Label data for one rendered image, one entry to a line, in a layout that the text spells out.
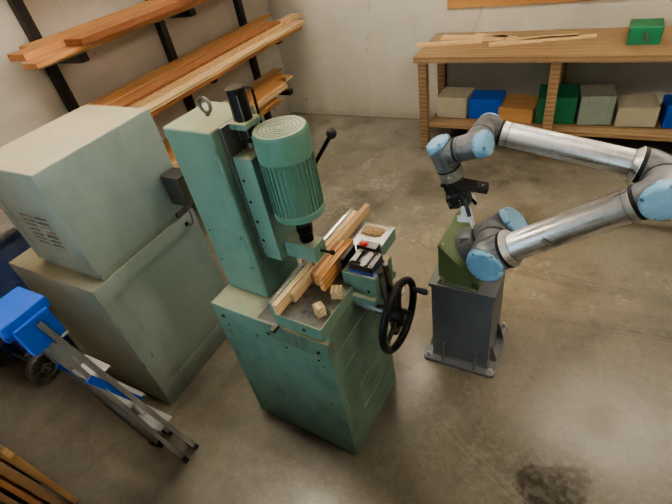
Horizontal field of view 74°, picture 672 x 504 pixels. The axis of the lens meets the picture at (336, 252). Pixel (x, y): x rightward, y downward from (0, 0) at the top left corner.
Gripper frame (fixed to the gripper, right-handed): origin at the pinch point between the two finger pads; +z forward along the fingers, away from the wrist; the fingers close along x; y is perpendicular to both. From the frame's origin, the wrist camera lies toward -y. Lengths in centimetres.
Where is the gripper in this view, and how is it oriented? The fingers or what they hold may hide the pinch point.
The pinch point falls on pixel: (476, 216)
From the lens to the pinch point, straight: 184.9
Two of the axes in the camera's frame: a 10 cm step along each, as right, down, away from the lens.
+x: -2.8, 6.8, -6.7
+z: 4.9, 7.1, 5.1
